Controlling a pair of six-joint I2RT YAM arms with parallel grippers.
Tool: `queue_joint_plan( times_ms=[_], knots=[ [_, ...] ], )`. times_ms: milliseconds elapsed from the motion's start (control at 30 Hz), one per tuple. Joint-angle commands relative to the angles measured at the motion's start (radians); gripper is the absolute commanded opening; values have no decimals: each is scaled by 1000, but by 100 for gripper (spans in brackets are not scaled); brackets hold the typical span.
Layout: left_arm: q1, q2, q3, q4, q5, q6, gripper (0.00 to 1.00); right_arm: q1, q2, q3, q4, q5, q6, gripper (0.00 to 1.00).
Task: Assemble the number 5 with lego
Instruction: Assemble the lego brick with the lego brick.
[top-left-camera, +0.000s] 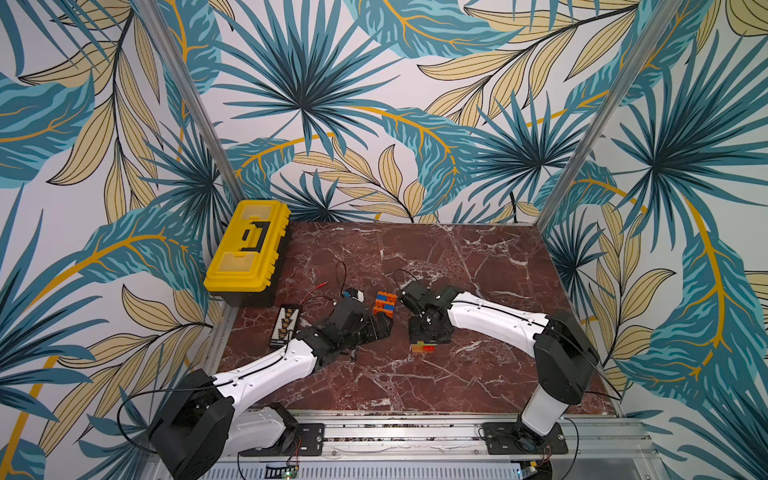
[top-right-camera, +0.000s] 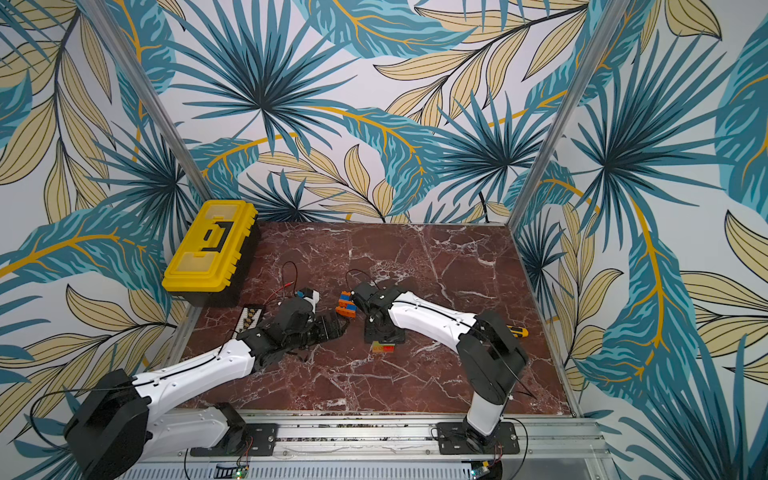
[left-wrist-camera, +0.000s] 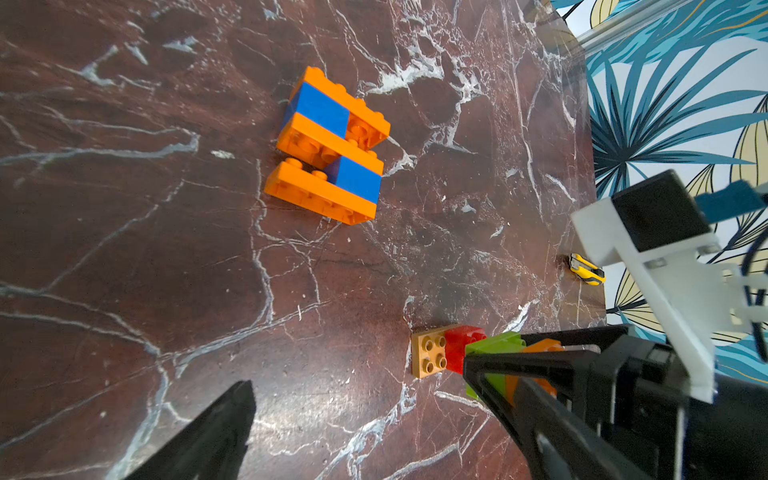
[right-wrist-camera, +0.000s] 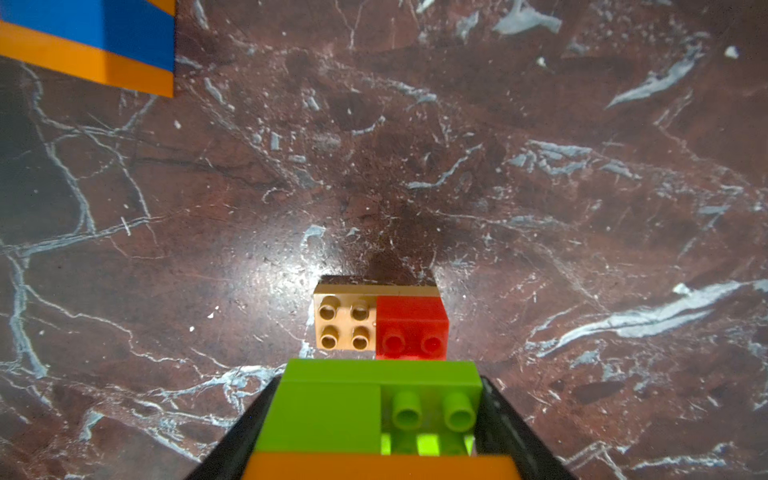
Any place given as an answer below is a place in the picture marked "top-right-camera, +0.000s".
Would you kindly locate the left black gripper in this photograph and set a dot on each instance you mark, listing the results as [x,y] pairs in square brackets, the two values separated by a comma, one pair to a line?
[325,333]

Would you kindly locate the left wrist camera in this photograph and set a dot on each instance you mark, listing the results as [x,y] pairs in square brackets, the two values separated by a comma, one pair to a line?
[310,296]

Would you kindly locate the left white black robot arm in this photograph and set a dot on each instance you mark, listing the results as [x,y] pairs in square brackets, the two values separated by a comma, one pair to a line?
[126,419]

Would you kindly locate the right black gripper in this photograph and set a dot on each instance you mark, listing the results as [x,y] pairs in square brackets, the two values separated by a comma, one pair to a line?
[365,297]

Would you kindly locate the right aluminium corner post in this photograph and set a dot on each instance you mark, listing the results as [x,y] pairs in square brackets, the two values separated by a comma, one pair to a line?
[582,75]

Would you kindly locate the left aluminium corner post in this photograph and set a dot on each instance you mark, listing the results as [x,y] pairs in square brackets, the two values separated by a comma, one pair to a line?
[108,29]

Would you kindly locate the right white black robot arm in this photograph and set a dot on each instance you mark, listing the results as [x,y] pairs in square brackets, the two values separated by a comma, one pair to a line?
[492,357]

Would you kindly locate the yellow black toolbox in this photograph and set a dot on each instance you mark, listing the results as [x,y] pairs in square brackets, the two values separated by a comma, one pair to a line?
[210,266]

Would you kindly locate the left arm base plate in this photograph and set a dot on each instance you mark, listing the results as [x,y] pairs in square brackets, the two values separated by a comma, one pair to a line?
[258,441]

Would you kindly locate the yellow utility knife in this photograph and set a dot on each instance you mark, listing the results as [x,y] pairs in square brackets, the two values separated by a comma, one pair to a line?
[519,332]

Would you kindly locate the aluminium corner post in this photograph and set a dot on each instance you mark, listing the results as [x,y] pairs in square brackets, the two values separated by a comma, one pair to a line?
[108,29]
[582,75]

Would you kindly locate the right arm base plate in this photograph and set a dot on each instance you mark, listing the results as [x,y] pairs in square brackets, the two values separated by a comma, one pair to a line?
[458,438]

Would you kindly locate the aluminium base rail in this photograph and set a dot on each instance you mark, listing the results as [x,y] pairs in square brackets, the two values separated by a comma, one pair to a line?
[367,445]

